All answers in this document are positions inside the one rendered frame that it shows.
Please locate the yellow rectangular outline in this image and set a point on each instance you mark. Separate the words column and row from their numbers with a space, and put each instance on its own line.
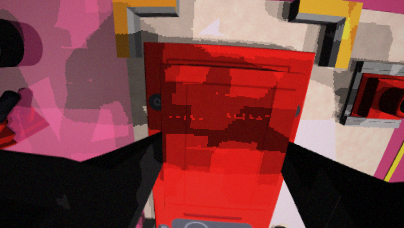
column 395, row 163

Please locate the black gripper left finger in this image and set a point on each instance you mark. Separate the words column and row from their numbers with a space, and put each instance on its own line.
column 106, row 191

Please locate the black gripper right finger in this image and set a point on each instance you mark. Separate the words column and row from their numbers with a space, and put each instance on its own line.
column 329, row 194

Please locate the black toy car wheel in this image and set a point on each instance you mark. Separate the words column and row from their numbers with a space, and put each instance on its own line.
column 11, row 45

